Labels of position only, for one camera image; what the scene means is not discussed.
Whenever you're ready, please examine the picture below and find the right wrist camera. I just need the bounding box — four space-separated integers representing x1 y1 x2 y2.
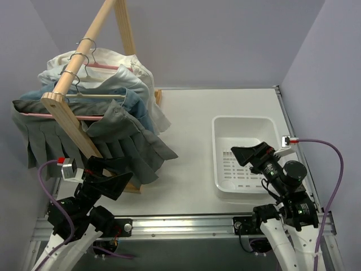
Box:
274 136 299 158

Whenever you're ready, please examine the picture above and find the pink hanger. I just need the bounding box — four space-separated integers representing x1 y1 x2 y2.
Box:
87 48 135 71
21 113 102 121

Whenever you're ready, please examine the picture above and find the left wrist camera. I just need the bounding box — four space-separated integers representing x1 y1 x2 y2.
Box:
57 157 84 183

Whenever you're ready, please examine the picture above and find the pink hanger rear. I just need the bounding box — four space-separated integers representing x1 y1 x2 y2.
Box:
87 48 135 71

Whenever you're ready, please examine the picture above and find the blue denim garment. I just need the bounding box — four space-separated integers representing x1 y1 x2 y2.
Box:
20 83 154 132

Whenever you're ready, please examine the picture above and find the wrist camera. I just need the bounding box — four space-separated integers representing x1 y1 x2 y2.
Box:
274 136 299 158
57 157 84 183

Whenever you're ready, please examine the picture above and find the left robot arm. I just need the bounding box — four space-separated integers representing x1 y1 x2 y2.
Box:
33 156 133 270

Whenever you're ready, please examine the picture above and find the grey pleated skirt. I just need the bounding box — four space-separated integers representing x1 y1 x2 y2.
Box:
11 100 178 186

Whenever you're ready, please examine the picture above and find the cream hanger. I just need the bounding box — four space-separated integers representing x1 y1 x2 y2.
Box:
60 84 126 99

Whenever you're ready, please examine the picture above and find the cream white garment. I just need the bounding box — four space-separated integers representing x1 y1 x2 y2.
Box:
46 47 172 134

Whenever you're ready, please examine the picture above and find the wire hanger white shirt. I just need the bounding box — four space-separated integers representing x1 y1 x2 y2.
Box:
73 70 118 84

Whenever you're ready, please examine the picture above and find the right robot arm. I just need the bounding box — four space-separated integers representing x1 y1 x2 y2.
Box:
231 142 326 270

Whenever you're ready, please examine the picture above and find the pink hanger front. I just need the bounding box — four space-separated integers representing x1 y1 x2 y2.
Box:
21 113 102 121

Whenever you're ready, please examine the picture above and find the white plastic basket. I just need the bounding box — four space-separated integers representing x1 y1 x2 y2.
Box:
212 115 280 199

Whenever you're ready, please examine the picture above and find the aluminium front rail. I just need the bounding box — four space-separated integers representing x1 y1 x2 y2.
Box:
30 211 338 241

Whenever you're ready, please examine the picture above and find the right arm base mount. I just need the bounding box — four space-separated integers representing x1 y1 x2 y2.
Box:
232 216 272 254

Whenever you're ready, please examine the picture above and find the light white shirt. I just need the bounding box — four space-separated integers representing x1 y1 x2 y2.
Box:
38 64 150 108

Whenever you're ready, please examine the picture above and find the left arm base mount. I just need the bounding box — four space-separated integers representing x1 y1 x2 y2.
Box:
93 218 133 253

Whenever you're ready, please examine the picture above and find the wooden clothes rack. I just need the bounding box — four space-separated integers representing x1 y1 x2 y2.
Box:
41 1 149 192

